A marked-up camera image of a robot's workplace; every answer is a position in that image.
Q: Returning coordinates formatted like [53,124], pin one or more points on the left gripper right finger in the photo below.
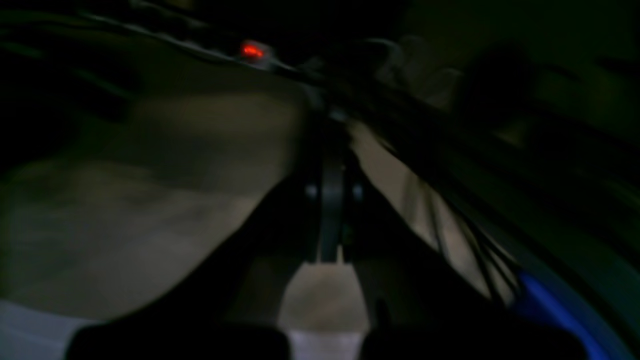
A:
[419,307]

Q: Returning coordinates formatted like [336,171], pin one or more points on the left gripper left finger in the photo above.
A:
[228,307]

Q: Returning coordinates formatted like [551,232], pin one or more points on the green table cloth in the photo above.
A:
[125,164]

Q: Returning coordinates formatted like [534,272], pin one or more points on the white power strip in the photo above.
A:
[175,22]

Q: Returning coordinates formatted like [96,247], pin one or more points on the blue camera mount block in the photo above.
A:
[539,304]

